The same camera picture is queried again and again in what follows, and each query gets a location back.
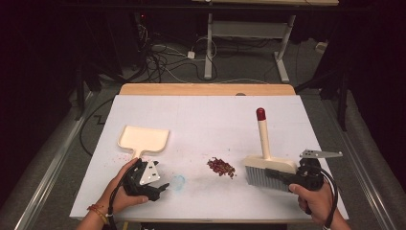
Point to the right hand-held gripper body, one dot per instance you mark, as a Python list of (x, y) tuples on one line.
[(311, 175)]

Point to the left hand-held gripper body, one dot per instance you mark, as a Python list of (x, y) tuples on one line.
[(148, 174)]

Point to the cream plastic dustpan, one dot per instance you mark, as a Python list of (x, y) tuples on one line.
[(143, 139)]

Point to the cream brush with red tip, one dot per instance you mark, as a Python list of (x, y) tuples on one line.
[(264, 140)]

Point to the pile of red kidney beans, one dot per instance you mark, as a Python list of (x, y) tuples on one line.
[(221, 166)]

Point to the person's right hand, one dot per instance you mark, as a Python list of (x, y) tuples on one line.
[(316, 204)]

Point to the person's left hand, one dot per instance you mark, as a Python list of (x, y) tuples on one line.
[(116, 195)]

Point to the white foam board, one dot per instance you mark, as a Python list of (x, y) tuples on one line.
[(207, 127)]

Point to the black metal stand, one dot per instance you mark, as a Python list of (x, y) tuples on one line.
[(81, 92), (343, 96)]

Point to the wooden table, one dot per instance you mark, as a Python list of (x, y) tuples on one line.
[(207, 89)]

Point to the white power adapter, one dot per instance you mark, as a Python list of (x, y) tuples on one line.
[(191, 55)]

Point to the aluminium floor rail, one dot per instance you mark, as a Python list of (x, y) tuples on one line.
[(367, 179), (54, 166)]

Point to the white desk frame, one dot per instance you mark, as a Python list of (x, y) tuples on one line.
[(209, 48)]

